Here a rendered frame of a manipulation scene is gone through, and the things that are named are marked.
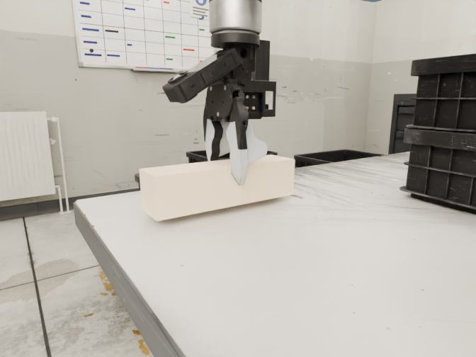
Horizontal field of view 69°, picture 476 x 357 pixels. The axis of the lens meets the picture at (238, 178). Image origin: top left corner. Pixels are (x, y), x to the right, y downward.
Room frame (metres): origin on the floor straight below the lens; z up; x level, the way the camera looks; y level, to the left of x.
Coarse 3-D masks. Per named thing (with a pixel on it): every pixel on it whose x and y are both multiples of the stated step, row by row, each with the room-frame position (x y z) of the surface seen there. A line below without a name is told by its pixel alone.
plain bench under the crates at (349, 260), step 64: (320, 192) 0.62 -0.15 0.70; (384, 192) 0.62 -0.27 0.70; (128, 256) 0.35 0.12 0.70; (192, 256) 0.35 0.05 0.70; (256, 256) 0.35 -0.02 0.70; (320, 256) 0.35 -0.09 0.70; (384, 256) 0.35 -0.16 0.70; (448, 256) 0.35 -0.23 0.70; (192, 320) 0.24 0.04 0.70; (256, 320) 0.24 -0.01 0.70; (320, 320) 0.24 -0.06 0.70; (384, 320) 0.24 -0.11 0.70; (448, 320) 0.24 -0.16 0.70
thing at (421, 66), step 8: (448, 56) 0.54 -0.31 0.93; (456, 56) 0.53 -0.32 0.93; (464, 56) 0.52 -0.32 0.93; (472, 56) 0.51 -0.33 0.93; (416, 64) 0.58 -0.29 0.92; (424, 64) 0.57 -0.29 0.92; (432, 64) 0.56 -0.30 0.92; (440, 64) 0.55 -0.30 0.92; (448, 64) 0.53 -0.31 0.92; (456, 64) 0.52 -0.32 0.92; (464, 64) 0.52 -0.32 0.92; (472, 64) 0.51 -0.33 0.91; (416, 72) 0.58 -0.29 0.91; (424, 72) 0.57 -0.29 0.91; (432, 72) 0.56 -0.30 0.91; (440, 72) 0.54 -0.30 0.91; (448, 72) 0.53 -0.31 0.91
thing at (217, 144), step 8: (208, 120) 0.55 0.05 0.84; (208, 128) 0.55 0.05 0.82; (216, 128) 0.54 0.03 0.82; (224, 128) 0.56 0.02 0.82; (208, 136) 0.55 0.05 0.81; (216, 136) 0.54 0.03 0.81; (224, 136) 0.56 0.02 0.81; (208, 144) 0.55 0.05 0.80; (216, 144) 0.55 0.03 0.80; (224, 144) 0.56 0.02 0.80; (208, 152) 0.55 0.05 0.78; (216, 152) 0.55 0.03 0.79; (224, 152) 0.57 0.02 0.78; (208, 160) 0.55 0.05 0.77; (216, 160) 0.55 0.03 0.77
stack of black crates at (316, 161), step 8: (320, 152) 1.81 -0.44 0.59; (328, 152) 1.84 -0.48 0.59; (336, 152) 1.88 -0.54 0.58; (344, 152) 1.92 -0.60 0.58; (352, 152) 1.88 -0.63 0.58; (360, 152) 1.84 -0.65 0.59; (368, 152) 1.80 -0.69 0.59; (296, 160) 1.69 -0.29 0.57; (304, 160) 1.65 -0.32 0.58; (312, 160) 1.60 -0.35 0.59; (320, 160) 1.56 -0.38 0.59; (328, 160) 1.85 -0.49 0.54; (336, 160) 1.88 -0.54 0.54; (344, 160) 1.92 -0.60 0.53
